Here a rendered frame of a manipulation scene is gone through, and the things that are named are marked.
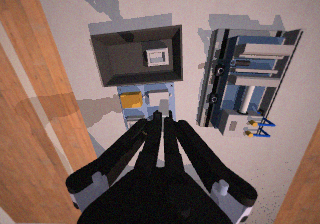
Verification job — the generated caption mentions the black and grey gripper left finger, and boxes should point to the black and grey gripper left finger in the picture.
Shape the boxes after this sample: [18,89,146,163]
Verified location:
[65,99,164,216]

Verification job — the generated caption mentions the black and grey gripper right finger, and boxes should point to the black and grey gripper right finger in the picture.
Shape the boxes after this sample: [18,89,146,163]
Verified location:
[163,99,258,224]

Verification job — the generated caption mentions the orange-yellow block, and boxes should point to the orange-yellow block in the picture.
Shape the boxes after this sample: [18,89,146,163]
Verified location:
[120,91,143,108]

